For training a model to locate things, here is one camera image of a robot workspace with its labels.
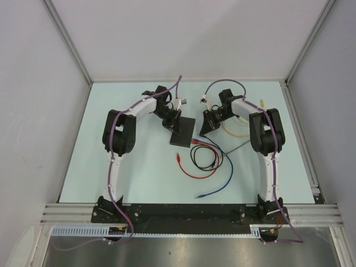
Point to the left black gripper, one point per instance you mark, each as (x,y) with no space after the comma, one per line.
(173,123)

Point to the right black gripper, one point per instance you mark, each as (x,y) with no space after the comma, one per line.
(209,124)

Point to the black network switch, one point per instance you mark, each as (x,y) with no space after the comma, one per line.
(187,126)

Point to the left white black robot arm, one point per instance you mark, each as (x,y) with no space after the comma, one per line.
(119,137)

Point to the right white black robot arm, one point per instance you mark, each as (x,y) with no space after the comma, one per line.
(266,137)

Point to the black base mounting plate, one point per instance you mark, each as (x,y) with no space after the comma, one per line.
(194,219)

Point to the aluminium frame rail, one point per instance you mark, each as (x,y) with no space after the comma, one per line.
(300,215)

